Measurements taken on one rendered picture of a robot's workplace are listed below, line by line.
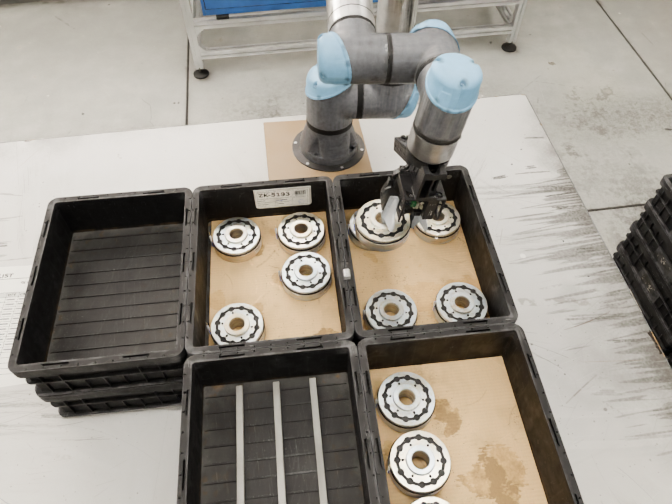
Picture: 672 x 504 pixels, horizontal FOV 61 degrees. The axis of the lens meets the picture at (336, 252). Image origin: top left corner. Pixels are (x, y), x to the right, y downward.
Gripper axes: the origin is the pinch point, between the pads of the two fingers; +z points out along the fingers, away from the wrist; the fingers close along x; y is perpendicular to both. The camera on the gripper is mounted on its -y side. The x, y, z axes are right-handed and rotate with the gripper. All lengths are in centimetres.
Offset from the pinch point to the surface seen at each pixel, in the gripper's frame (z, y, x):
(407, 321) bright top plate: 13.9, 14.2, 2.1
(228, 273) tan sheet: 21.4, -3.2, -32.1
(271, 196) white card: 13.7, -18.1, -22.5
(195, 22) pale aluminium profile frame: 78, -187, -47
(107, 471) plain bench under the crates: 37, 31, -56
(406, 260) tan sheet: 16.4, -2.1, 5.7
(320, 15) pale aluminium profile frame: 72, -188, 12
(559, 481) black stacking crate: 7, 47, 18
